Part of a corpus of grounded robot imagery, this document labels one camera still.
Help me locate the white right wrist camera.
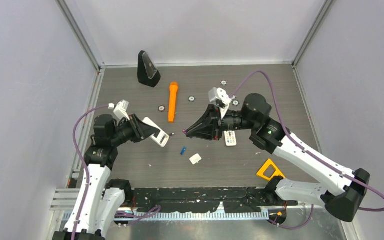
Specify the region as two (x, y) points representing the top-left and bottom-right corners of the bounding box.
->
(208, 87), (232, 120)

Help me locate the black wedge stand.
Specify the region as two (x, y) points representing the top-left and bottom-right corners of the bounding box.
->
(137, 50), (161, 88)

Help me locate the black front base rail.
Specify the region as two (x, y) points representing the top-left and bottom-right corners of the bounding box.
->
(130, 186), (298, 214)

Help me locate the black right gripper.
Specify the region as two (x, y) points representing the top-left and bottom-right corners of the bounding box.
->
(186, 103), (257, 142)

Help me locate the white battery cover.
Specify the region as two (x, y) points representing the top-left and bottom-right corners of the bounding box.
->
(189, 153), (202, 165)

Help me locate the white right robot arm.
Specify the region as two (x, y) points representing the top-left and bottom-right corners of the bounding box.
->
(186, 93), (371, 222)

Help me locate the poker chip far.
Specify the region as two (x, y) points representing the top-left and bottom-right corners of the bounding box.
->
(220, 80), (228, 86)

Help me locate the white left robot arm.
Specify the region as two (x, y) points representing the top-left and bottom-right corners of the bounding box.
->
(52, 114), (170, 240)

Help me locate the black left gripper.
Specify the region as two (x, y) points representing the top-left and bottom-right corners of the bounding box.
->
(110, 113), (157, 147)

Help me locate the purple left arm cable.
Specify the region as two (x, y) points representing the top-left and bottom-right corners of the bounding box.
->
(71, 104), (117, 240)

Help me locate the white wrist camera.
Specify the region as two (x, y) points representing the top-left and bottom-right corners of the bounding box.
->
(208, 87), (232, 120)
(108, 99), (130, 121)

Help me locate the poker chip right lower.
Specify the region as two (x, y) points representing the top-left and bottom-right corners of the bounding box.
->
(232, 100), (240, 106)

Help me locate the red white remote control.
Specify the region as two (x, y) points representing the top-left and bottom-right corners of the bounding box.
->
(142, 117), (170, 148)

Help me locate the yellow triangular frame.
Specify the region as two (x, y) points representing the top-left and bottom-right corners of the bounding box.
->
(256, 158), (286, 181)

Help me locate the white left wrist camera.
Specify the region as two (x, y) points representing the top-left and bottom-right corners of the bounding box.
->
(108, 99), (130, 121)

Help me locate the blue battery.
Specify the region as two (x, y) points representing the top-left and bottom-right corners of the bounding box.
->
(180, 146), (187, 156)

